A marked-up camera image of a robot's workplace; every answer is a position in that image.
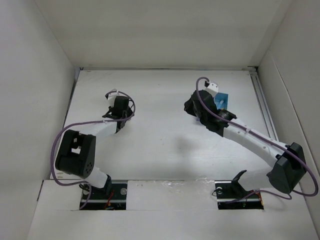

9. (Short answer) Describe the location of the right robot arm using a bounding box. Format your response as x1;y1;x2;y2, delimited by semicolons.
184;90;307;197

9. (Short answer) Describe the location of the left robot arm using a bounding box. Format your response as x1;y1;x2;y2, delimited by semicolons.
53;91;136;199

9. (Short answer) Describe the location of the light blue container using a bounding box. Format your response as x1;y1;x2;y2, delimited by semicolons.
214;92;229;110

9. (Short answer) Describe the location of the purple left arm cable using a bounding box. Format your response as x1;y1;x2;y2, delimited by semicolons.
50;89;136;210

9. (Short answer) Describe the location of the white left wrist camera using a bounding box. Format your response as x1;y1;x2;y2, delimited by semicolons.
105;88;119;102

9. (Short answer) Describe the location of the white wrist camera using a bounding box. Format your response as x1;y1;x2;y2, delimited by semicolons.
105;88;119;102
204;83;219;97

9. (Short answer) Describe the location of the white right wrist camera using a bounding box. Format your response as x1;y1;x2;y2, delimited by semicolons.
204;83;219;97

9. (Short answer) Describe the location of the aluminium side rail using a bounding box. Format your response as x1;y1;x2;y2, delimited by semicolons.
248;67;279;141

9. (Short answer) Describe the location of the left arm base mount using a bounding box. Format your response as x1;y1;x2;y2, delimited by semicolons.
79;177;128;211

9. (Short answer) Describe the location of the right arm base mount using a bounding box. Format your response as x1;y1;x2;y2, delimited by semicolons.
211;170;264;210

